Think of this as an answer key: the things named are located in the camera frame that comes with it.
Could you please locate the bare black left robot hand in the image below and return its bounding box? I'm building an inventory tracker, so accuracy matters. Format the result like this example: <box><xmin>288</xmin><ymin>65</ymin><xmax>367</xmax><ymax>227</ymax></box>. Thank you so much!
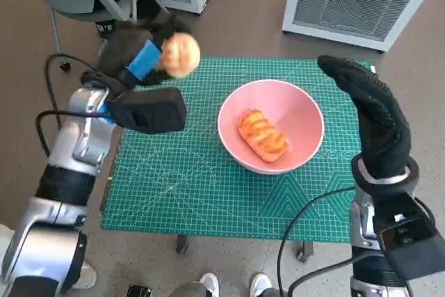
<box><xmin>99</xmin><ymin>11</ymin><xmax>195</xmax><ymax>86</ymax></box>

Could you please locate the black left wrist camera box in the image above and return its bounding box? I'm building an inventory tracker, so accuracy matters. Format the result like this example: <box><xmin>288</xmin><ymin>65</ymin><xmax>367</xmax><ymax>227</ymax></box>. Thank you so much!
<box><xmin>106</xmin><ymin>86</ymin><xmax>188</xmax><ymax>134</ymax></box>

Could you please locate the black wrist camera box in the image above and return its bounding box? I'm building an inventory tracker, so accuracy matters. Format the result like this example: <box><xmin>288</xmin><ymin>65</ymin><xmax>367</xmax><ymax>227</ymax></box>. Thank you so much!
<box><xmin>106</xmin><ymin>86</ymin><xmax>188</xmax><ymax>134</ymax></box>
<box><xmin>373</xmin><ymin>194</ymin><xmax>445</xmax><ymax>280</ymax></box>

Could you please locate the pink bowl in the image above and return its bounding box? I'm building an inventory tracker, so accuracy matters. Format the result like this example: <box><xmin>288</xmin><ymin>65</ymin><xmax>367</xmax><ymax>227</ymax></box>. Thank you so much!
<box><xmin>217</xmin><ymin>79</ymin><xmax>325</xmax><ymax>175</ymax></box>

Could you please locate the round toy bread bun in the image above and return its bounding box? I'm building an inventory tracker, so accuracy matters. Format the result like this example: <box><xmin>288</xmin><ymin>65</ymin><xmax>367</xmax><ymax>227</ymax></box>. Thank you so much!
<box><xmin>159</xmin><ymin>31</ymin><xmax>202</xmax><ymax>78</ymax></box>

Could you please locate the long striped toy bread loaf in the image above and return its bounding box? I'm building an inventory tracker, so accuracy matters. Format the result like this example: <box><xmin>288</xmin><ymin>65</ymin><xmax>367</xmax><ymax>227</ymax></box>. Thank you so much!
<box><xmin>237</xmin><ymin>109</ymin><xmax>291</xmax><ymax>163</ymax></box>

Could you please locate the grey robot waist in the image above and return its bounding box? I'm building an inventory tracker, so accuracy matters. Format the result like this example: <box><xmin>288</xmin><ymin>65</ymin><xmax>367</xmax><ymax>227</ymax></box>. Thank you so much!
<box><xmin>172</xmin><ymin>282</ymin><xmax>206</xmax><ymax>297</ymax></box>

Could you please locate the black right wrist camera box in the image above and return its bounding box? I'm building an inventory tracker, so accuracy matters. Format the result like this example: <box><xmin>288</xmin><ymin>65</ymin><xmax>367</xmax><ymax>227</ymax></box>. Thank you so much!
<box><xmin>373</xmin><ymin>194</ymin><xmax>445</xmax><ymax>280</ymax></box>

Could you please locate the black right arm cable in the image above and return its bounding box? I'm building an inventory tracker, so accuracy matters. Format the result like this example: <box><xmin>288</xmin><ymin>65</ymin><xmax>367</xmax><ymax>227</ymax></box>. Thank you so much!
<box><xmin>277</xmin><ymin>187</ymin><xmax>355</xmax><ymax>297</ymax></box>
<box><xmin>288</xmin><ymin>255</ymin><xmax>376</xmax><ymax>297</ymax></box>

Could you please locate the white shoe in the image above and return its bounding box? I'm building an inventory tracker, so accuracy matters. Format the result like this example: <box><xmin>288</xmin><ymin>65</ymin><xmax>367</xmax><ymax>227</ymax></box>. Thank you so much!
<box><xmin>250</xmin><ymin>273</ymin><xmax>272</xmax><ymax>297</ymax></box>
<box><xmin>198</xmin><ymin>273</ymin><xmax>220</xmax><ymax>297</ymax></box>

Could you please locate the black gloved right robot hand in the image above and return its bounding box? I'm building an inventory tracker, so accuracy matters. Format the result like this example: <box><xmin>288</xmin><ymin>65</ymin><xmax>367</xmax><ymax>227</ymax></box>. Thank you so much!
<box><xmin>317</xmin><ymin>55</ymin><xmax>412</xmax><ymax>182</ymax></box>

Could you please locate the black table leg caster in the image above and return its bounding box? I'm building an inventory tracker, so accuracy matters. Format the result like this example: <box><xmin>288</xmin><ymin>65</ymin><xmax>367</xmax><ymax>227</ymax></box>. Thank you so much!
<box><xmin>175</xmin><ymin>235</ymin><xmax>190</xmax><ymax>255</ymax></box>
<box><xmin>297</xmin><ymin>241</ymin><xmax>314</xmax><ymax>263</ymax></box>

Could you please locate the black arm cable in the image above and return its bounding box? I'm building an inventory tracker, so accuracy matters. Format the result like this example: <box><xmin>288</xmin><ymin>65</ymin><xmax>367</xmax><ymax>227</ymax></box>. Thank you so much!
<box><xmin>277</xmin><ymin>187</ymin><xmax>355</xmax><ymax>297</ymax></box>
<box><xmin>34</xmin><ymin>53</ymin><xmax>121</xmax><ymax>159</ymax></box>
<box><xmin>288</xmin><ymin>255</ymin><xmax>376</xmax><ymax>297</ymax></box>

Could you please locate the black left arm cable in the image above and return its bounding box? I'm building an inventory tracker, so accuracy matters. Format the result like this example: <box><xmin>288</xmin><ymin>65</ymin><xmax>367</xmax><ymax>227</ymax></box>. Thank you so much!
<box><xmin>34</xmin><ymin>53</ymin><xmax>121</xmax><ymax>159</ymax></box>

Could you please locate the large white vented cabinet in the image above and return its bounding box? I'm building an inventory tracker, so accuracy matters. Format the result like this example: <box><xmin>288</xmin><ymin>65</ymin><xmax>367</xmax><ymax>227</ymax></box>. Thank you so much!
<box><xmin>281</xmin><ymin>0</ymin><xmax>435</xmax><ymax>54</ymax></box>

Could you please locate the green cutting mat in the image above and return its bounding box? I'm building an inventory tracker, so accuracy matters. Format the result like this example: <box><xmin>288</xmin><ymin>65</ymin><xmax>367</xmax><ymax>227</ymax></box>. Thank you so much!
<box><xmin>99</xmin><ymin>56</ymin><xmax>362</xmax><ymax>243</ymax></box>

